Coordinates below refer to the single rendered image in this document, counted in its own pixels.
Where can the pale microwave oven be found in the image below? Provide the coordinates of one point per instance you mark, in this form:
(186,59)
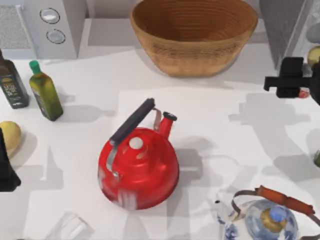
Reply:
(72,30)

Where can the grey cabinet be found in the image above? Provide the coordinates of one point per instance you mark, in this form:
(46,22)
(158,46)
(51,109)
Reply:
(280,27)

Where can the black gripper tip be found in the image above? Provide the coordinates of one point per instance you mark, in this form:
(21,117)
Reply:
(6,172)

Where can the green oil bottle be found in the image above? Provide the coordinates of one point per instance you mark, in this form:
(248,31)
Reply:
(46,95)

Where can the blue and white kettle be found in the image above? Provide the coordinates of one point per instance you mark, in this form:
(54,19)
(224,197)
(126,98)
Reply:
(265,225)

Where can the clear glass cup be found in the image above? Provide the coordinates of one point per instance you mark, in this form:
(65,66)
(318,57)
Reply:
(70,226)

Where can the pale yellow round bread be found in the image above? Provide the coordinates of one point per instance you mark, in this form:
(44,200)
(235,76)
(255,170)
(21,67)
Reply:
(11,136)

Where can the brown woven basket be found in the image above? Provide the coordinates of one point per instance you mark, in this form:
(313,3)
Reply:
(192,53)

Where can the yellow-green round fruit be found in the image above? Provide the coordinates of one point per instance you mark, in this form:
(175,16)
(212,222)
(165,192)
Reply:
(314,56)

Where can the round microwave knob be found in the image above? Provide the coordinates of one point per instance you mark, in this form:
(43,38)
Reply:
(49,15)
(55,36)

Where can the small red object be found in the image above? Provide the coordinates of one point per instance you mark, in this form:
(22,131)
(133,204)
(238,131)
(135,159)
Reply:
(304,94)

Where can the dark bottle with label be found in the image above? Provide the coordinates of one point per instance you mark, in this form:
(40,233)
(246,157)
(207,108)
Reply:
(12,87)

